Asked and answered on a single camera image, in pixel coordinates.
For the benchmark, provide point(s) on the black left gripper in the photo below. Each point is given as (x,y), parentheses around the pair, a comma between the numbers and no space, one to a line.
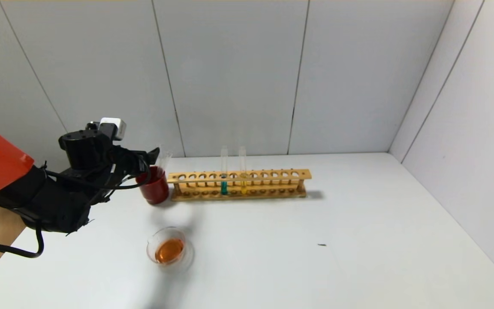
(137,159)

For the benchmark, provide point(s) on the test tube with red pigment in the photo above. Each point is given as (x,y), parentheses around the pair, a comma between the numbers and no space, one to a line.
(166,159)

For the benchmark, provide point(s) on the test tube with teal pigment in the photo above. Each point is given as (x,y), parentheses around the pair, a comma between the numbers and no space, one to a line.
(224,188)

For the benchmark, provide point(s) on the wooden test tube rack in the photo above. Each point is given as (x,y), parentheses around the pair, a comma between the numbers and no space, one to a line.
(272,175)

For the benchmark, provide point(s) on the dark red cup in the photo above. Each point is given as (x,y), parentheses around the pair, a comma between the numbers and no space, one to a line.
(157,189)

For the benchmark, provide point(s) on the clear glass beaker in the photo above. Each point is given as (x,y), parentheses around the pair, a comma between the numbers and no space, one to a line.
(170,251)

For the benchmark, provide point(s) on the grey and black wrist camera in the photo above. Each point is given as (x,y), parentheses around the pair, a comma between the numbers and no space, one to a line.
(112,126)

